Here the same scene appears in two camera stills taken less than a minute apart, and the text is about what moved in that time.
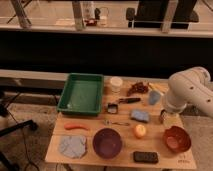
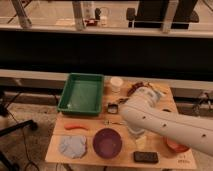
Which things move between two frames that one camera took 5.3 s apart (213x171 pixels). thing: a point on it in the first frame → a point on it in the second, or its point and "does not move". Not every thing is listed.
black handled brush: (129, 100) does not move
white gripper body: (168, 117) → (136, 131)
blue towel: (72, 146) does not move
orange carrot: (71, 126) does not move
